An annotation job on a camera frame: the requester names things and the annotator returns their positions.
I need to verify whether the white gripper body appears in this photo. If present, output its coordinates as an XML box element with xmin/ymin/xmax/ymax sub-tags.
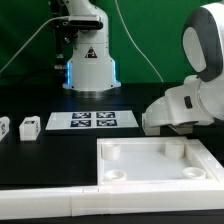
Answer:
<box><xmin>145</xmin><ymin>80</ymin><xmax>214</xmax><ymax>127</ymax></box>

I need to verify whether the white square tabletop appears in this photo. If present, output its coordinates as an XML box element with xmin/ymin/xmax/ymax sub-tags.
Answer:
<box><xmin>97</xmin><ymin>137</ymin><xmax>224</xmax><ymax>185</ymax></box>

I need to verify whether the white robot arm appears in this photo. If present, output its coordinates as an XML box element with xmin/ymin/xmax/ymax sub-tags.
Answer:
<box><xmin>142</xmin><ymin>0</ymin><xmax>224</xmax><ymax>129</ymax></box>

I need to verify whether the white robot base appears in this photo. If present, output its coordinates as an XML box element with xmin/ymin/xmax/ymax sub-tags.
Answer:
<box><xmin>49</xmin><ymin>0</ymin><xmax>122</xmax><ymax>99</ymax></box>

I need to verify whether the white L-shaped obstacle fence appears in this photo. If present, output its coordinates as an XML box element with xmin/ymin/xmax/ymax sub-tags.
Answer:
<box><xmin>0</xmin><ymin>138</ymin><xmax>224</xmax><ymax>221</ymax></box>

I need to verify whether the white marker sheet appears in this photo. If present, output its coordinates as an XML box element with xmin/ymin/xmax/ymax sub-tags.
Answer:
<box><xmin>46</xmin><ymin>111</ymin><xmax>138</xmax><ymax>130</ymax></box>

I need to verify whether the white cable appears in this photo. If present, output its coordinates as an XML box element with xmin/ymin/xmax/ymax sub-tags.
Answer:
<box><xmin>114</xmin><ymin>0</ymin><xmax>165</xmax><ymax>84</ymax></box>

